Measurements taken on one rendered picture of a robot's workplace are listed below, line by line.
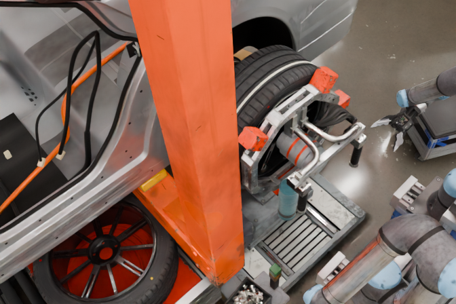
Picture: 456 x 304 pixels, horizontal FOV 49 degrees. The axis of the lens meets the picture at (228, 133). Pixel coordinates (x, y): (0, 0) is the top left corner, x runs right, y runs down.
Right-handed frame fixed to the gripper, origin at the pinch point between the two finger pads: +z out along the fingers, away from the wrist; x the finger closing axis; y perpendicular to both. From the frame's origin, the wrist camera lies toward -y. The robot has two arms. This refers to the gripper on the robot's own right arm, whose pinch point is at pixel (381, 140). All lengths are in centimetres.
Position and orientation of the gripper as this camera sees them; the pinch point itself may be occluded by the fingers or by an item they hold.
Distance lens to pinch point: 237.9
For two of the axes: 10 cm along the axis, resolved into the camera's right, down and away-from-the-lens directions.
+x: 6.9, 7.2, 0.5
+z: -7.2, 6.9, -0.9
